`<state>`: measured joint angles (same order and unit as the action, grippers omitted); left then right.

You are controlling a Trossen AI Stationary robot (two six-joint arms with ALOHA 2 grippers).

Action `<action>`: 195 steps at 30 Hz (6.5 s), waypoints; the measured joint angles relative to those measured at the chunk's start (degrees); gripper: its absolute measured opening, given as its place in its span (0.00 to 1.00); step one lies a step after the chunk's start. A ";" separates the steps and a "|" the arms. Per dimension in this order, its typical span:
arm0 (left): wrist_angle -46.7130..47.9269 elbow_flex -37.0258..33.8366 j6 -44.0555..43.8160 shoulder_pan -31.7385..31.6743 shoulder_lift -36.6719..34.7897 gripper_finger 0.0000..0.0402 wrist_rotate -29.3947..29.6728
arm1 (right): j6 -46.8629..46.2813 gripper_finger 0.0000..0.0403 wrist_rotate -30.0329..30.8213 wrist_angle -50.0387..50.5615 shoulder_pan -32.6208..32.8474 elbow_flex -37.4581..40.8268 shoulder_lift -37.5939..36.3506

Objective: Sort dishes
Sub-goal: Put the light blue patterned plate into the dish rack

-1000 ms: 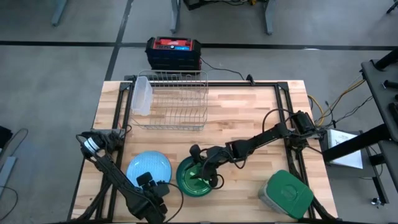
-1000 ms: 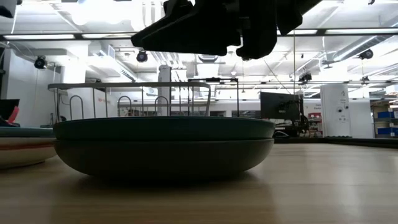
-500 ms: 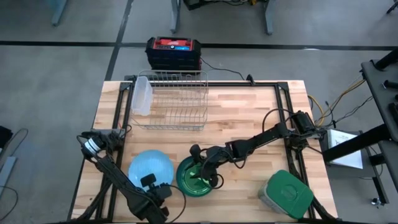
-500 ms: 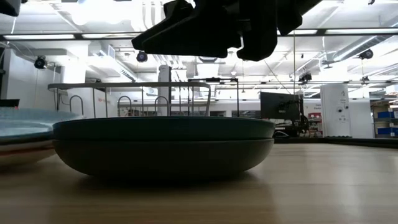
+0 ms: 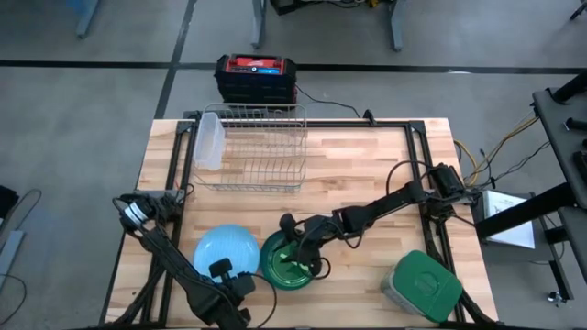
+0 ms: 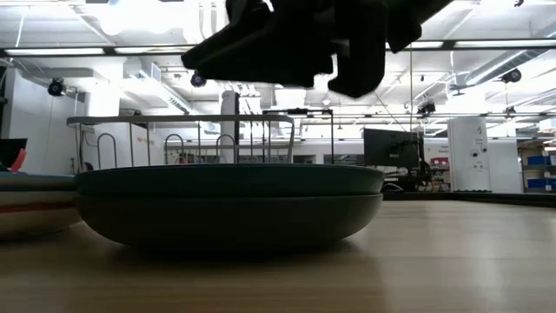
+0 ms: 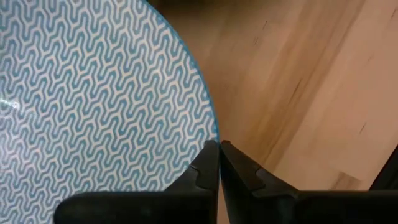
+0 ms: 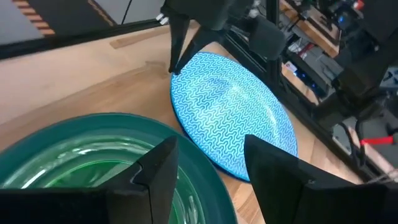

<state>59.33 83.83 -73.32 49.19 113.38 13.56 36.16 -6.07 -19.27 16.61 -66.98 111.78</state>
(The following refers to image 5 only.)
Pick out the black computer case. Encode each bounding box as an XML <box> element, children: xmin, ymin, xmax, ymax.
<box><xmin>0</xmin><ymin>184</ymin><xmax>20</xmax><ymax>217</ymax></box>

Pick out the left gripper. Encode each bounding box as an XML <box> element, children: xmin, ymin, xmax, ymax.
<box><xmin>209</xmin><ymin>258</ymin><xmax>257</xmax><ymax>303</ymax></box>

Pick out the grey desk leg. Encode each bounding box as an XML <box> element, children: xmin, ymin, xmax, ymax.
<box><xmin>74</xmin><ymin>0</ymin><xmax>101</xmax><ymax>40</ymax></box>

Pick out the black power cable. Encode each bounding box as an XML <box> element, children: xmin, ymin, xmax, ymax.
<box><xmin>294</xmin><ymin>83</ymin><xmax>378</xmax><ymax>127</ymax></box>

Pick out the white wire dish rack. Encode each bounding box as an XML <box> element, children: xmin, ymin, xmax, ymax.
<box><xmin>191</xmin><ymin>103</ymin><xmax>308</xmax><ymax>193</ymax></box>

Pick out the yellow cable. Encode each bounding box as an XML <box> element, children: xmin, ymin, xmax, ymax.
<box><xmin>453</xmin><ymin>114</ymin><xmax>541</xmax><ymax>185</ymax></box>

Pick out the white paper booklet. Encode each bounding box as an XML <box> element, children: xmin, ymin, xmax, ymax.
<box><xmin>482</xmin><ymin>189</ymin><xmax>537</xmax><ymax>251</ymax></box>

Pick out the translucent plastic utensil caddy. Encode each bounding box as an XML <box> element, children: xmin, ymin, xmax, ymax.
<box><xmin>192</xmin><ymin>111</ymin><xmax>227</xmax><ymax>172</ymax></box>

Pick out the green lidded container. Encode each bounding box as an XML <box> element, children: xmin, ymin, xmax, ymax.
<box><xmin>379</xmin><ymin>249</ymin><xmax>464</xmax><ymax>324</ymax></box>

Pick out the red black power station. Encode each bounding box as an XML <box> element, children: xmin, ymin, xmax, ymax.
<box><xmin>214</xmin><ymin>52</ymin><xmax>298</xmax><ymax>105</ymax></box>

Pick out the dark green plate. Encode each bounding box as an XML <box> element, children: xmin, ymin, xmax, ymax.
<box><xmin>259</xmin><ymin>228</ymin><xmax>323</xmax><ymax>292</ymax></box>

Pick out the black aluminium rig frame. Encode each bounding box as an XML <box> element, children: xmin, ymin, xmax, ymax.
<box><xmin>101</xmin><ymin>118</ymin><xmax>500</xmax><ymax>329</ymax></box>

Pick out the black box with cables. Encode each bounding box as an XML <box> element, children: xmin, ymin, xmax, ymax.
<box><xmin>269</xmin><ymin>0</ymin><xmax>400</xmax><ymax>16</ymax></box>

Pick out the black side table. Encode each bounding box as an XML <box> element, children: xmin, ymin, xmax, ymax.
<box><xmin>474</xmin><ymin>68</ymin><xmax>587</xmax><ymax>303</ymax></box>

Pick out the light blue geometric plate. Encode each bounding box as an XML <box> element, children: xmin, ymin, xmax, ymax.
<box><xmin>193</xmin><ymin>224</ymin><xmax>261</xmax><ymax>284</ymax></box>

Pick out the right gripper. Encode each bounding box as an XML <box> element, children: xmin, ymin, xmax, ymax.
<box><xmin>279</xmin><ymin>213</ymin><xmax>345</xmax><ymax>279</ymax></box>

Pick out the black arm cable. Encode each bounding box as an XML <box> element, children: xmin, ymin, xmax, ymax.
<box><xmin>385</xmin><ymin>159</ymin><xmax>436</xmax><ymax>198</ymax></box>
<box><xmin>247</xmin><ymin>272</ymin><xmax>279</xmax><ymax>329</ymax></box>

